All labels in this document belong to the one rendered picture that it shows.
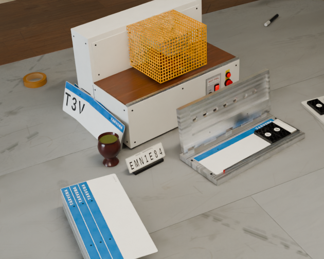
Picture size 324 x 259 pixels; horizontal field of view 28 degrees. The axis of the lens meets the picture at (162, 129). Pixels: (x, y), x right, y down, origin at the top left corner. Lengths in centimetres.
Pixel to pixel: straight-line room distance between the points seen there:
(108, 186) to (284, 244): 59
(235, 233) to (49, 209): 62
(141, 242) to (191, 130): 56
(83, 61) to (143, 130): 35
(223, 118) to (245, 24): 103
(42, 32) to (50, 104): 74
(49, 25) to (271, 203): 176
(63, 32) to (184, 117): 128
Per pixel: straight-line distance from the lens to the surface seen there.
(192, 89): 249
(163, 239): 204
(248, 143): 241
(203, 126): 235
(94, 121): 251
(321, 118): 260
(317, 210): 217
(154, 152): 233
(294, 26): 335
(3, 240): 213
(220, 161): 231
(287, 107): 267
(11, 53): 325
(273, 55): 306
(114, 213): 201
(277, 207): 216
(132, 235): 193
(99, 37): 243
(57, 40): 331
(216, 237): 205
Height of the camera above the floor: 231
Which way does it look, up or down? 34 degrees down
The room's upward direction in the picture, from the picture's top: 3 degrees counter-clockwise
